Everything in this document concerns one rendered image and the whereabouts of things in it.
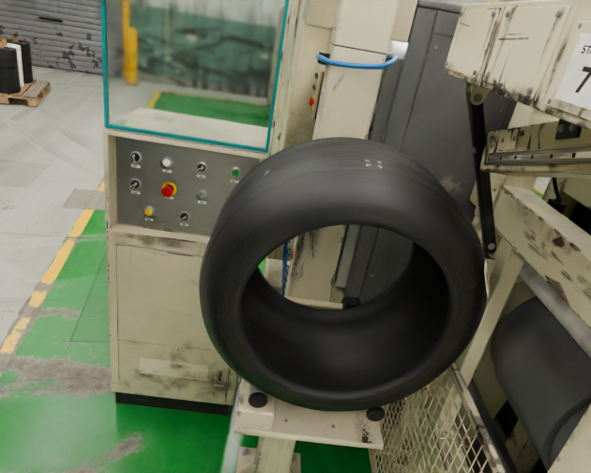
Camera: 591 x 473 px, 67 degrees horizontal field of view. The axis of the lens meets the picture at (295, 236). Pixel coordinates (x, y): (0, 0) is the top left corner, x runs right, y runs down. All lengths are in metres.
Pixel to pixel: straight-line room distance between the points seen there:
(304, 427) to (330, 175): 0.66
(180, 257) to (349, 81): 0.94
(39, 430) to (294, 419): 1.34
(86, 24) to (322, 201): 9.57
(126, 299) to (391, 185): 1.33
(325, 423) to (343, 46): 0.92
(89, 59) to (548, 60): 9.80
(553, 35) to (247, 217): 0.54
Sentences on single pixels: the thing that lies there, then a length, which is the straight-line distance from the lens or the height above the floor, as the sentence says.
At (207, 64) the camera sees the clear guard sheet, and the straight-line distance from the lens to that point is 1.52.
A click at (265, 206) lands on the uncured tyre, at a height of 1.39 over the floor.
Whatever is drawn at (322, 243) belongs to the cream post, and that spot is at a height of 1.14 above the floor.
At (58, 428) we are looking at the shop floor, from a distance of 2.28.
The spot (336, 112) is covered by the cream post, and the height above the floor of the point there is 1.51.
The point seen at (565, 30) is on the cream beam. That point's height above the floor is 1.74.
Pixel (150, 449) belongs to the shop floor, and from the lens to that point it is 2.15.
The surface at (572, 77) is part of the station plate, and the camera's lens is 0.69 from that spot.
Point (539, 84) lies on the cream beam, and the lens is 0.75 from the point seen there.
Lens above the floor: 1.70
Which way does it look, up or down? 26 degrees down
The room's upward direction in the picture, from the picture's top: 10 degrees clockwise
